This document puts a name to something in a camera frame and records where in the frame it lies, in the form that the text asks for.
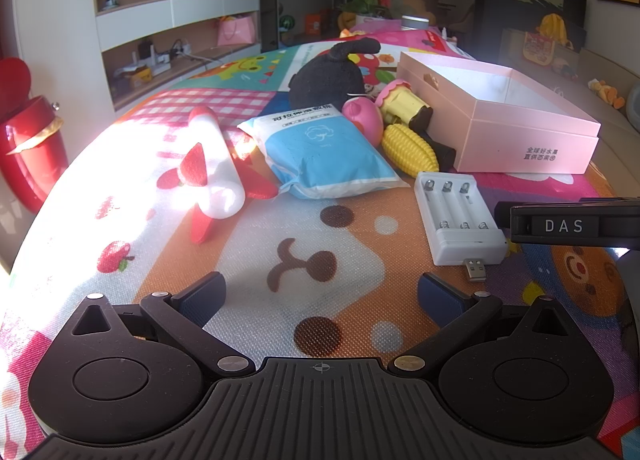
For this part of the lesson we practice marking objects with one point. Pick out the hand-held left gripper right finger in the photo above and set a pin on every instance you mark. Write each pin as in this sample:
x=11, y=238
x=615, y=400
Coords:
x=442, y=299

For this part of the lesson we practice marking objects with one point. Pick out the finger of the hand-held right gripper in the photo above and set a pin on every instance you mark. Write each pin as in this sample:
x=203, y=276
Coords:
x=502, y=215

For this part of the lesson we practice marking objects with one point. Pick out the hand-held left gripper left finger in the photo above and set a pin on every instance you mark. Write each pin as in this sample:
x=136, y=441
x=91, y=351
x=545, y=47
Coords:
x=200, y=301

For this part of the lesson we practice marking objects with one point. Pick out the white battery charger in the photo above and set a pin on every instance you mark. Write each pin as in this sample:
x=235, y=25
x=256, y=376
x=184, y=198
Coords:
x=450, y=220

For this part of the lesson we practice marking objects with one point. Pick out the pink cardboard box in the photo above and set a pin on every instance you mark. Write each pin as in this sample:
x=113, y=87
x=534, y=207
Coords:
x=525, y=145

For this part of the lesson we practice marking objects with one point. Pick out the black oblong object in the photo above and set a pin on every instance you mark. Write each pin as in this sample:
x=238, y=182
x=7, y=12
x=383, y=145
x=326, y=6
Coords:
x=442, y=153

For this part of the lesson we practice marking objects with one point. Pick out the yellow toy corn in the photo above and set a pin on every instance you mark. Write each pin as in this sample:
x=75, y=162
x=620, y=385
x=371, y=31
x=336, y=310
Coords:
x=407, y=148

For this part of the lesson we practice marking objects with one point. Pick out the white and red toy rocket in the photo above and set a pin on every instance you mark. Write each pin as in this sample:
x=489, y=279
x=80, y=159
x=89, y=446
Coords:
x=220, y=175

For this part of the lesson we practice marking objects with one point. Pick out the yellow toy with pink frill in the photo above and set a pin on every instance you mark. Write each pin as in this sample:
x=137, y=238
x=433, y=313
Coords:
x=402, y=103

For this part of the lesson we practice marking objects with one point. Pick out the pink round toy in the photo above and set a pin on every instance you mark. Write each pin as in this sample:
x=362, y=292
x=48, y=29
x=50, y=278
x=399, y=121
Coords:
x=362, y=120

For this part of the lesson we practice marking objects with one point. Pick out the blue white cotton pad packet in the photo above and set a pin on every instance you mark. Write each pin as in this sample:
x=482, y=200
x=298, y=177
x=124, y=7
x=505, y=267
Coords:
x=320, y=155

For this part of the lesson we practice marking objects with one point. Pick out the black plush toy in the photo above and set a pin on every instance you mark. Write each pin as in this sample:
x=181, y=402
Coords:
x=325, y=80

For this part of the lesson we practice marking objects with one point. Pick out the beige sofa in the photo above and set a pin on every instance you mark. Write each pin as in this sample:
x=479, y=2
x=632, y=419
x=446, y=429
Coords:
x=615, y=140

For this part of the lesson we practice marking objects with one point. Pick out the colourful cartoon printed table mat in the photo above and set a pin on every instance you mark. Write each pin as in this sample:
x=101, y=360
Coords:
x=325, y=240

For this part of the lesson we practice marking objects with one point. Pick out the orange plush toy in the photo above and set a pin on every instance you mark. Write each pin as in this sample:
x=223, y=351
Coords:
x=607, y=93

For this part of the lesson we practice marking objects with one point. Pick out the colourful printed bag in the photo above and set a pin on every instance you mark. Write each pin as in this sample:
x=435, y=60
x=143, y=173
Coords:
x=540, y=48

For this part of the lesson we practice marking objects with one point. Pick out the yellow plush toy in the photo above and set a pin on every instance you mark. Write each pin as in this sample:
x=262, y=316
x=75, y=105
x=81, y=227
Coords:
x=555, y=25

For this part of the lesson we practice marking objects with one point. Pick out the dark glass fish tank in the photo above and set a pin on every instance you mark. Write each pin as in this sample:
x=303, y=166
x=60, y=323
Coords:
x=525, y=10

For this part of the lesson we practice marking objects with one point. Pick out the grey round tin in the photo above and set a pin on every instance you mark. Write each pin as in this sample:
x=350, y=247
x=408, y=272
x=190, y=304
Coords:
x=415, y=23

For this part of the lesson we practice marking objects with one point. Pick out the yellow box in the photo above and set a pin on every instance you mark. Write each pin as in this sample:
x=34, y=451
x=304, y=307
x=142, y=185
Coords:
x=137, y=78

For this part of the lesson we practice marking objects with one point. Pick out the red trash bin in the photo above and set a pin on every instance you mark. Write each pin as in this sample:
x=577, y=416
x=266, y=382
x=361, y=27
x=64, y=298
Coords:
x=30, y=140

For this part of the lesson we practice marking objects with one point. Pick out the yellow patterned wrapper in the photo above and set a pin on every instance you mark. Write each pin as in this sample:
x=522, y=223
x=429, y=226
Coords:
x=346, y=33

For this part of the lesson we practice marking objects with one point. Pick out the white router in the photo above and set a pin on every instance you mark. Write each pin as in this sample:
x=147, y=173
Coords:
x=145, y=60

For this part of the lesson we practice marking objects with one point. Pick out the white power strip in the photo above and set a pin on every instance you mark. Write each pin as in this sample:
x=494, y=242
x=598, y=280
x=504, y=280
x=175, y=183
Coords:
x=182, y=49

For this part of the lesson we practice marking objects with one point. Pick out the orange paper bag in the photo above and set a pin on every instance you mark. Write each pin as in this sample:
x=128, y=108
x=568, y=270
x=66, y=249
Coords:
x=315, y=24

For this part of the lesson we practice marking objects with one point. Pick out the pink gift bag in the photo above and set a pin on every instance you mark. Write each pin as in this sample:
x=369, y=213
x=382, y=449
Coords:
x=235, y=33

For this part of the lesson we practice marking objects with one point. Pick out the green striped ball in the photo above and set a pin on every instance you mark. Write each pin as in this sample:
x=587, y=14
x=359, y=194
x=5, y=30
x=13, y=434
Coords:
x=287, y=23

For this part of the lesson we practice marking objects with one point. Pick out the small grey shelf ornament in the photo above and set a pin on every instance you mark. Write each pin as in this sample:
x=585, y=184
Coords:
x=111, y=4

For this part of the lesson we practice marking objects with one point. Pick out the white wall cabinet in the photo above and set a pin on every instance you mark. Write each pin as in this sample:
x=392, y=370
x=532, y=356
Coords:
x=210, y=8

